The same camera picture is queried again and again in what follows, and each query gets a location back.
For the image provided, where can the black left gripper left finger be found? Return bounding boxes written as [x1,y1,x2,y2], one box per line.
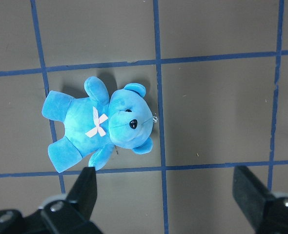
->
[0,167,102,234]

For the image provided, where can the blue teddy bear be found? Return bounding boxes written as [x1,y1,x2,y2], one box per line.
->
[42,77,155,173]

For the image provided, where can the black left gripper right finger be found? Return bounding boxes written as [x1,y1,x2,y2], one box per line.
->
[232,166,288,234]

